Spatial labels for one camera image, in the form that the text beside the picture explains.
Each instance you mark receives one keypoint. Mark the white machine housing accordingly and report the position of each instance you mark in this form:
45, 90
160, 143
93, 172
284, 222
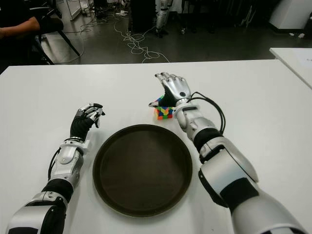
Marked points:
290, 12

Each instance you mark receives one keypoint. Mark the black cabinet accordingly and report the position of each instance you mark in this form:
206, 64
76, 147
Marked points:
143, 14

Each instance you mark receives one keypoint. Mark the grey metal stand legs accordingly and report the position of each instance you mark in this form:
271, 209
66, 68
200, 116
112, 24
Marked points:
247, 17

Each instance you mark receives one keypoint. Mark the white board panel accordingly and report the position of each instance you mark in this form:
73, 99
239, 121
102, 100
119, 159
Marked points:
73, 7

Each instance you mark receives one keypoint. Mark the white power strip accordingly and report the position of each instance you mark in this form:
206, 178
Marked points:
122, 13

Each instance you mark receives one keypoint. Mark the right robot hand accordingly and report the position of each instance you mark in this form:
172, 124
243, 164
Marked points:
178, 85

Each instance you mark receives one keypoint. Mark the silver humanoid robot legs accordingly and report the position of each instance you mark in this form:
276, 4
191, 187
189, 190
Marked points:
162, 17

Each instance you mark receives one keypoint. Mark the white side table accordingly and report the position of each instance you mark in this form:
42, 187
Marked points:
297, 61

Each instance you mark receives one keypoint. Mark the multicoloured Rubik's cube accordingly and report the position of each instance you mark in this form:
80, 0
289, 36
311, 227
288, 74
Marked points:
163, 113

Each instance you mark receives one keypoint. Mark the dark round plate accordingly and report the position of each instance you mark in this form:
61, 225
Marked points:
142, 170

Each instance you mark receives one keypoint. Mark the person in black shirt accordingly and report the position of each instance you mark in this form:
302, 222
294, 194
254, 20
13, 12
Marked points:
22, 26

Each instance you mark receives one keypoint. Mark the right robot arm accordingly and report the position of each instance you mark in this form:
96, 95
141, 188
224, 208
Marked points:
226, 165

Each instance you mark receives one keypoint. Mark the black chair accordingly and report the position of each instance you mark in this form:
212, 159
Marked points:
52, 24

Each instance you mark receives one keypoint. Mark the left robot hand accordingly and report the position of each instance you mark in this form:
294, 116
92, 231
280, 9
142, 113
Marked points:
79, 126

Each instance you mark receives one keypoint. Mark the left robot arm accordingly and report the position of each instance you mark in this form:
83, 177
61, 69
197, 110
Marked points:
65, 161

